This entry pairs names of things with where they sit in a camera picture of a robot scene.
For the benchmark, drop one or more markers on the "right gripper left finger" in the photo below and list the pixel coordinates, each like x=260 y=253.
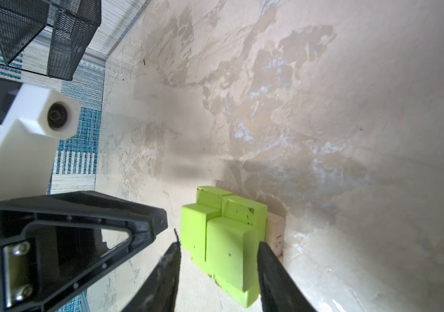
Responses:
x=160 y=289

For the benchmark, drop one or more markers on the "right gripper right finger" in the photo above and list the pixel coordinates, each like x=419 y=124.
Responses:
x=277 y=289

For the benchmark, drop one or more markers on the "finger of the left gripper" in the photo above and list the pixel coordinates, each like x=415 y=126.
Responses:
x=53 y=247

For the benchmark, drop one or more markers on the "long green block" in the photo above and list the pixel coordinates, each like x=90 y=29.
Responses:
x=193 y=236
x=231 y=255

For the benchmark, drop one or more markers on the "natural wood block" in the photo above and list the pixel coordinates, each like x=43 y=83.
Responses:
x=275 y=233

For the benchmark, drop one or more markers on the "small green cube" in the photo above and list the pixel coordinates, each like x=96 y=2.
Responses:
x=211 y=196
x=246 y=211

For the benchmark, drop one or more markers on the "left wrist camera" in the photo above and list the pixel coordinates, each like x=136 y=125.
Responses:
x=33 y=120

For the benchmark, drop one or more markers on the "black wire shelf rack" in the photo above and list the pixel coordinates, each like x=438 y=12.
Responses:
x=73 y=25

